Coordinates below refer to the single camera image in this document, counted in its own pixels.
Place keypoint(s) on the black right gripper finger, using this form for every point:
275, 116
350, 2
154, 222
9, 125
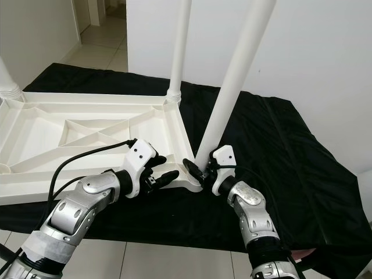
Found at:
192, 167

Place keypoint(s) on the white plastic table leg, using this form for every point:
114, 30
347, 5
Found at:
179, 52
235, 70
9, 81

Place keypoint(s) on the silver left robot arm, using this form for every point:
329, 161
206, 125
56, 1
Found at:
81, 209

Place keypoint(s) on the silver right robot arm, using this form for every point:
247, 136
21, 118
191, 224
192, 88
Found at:
250, 203

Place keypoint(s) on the black table cloth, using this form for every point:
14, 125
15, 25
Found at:
308, 174

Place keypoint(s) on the pink round cushion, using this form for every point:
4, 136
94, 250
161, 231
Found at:
304, 253

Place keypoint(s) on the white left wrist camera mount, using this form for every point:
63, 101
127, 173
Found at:
140, 152

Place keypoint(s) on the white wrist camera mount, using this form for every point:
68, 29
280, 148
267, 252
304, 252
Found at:
224, 156
140, 152

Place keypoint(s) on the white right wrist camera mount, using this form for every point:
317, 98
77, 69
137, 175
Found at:
224, 156

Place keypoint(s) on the white door frame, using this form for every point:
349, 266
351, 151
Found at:
87, 13

